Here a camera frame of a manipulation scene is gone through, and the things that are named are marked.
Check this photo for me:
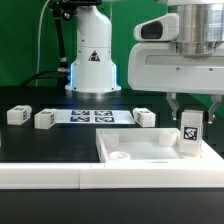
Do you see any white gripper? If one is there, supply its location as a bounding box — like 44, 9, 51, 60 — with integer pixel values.
128, 13, 224, 124

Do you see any white square table top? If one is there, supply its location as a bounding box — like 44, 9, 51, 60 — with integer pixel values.
96, 128, 222, 163

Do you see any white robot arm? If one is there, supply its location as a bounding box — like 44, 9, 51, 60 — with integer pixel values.
70, 0, 224, 123

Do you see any white U-shaped obstacle fence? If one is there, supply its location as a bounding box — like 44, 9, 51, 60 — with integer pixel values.
0, 152, 224, 189

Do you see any white sheet with tags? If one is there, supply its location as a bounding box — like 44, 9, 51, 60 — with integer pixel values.
56, 109, 134, 124

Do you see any black cable bundle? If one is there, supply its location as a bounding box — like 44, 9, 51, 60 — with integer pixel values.
20, 69, 68, 88

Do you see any white cable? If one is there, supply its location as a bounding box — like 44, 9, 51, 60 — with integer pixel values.
35, 0, 51, 87

